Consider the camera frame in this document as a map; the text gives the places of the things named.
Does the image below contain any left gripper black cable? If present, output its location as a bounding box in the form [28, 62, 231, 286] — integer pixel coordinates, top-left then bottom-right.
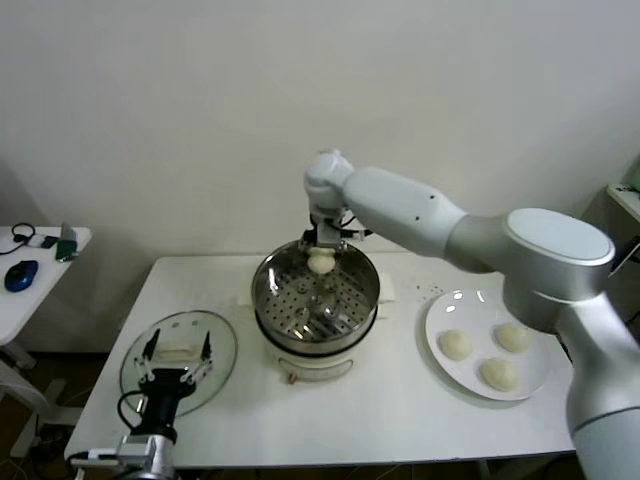
[117, 392, 147, 430]

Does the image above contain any white shelf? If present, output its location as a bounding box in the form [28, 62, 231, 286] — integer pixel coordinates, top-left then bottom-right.
[604, 183, 640, 224]

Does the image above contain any stainless steel steamer basket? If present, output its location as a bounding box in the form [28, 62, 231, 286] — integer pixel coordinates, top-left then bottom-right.
[235, 238, 399, 353]

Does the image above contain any green and grey tool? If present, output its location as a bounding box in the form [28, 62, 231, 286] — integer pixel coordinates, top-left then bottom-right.
[54, 223, 81, 264]

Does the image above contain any blue computer mouse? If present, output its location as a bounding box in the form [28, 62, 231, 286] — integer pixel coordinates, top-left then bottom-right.
[4, 260, 40, 294]

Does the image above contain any white steamed baozi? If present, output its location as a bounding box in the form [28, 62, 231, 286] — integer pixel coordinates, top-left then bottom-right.
[493, 322, 531, 354]
[479, 356, 522, 392]
[305, 248, 335, 276]
[438, 328, 474, 361]

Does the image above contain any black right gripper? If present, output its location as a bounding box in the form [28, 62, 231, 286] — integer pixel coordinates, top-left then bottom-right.
[299, 210, 351, 254]

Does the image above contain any white round plate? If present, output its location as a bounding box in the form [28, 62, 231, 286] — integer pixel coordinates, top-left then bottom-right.
[425, 289, 551, 403]

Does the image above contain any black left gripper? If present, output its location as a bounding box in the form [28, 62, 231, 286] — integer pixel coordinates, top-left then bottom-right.
[133, 328, 214, 436]

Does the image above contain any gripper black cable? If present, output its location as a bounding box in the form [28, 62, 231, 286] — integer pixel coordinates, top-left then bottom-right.
[339, 212, 374, 241]
[117, 392, 147, 430]

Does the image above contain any round glass lid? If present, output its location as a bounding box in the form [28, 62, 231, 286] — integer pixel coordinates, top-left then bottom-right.
[119, 310, 239, 419]

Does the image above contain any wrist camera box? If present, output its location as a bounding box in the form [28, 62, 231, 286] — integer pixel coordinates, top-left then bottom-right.
[115, 433, 152, 459]
[317, 223, 346, 247]

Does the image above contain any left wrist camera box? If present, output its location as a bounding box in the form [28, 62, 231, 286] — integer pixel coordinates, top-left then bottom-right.
[115, 433, 152, 459]

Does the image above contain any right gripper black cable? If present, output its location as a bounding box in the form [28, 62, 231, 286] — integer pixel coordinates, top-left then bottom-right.
[339, 212, 374, 241]

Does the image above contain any black earphone cable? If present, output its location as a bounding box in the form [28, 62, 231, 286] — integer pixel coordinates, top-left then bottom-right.
[0, 224, 37, 257]

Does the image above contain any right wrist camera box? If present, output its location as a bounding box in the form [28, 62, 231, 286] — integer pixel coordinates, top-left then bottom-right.
[317, 223, 346, 247]

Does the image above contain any white electric cooker pot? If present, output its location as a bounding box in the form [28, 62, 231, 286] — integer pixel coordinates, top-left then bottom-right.
[255, 299, 391, 385]

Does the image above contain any white side table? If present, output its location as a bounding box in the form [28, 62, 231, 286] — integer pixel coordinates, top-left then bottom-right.
[0, 227, 94, 459]

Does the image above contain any camera cable white plug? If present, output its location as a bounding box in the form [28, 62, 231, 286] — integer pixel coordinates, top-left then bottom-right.
[68, 448, 121, 469]

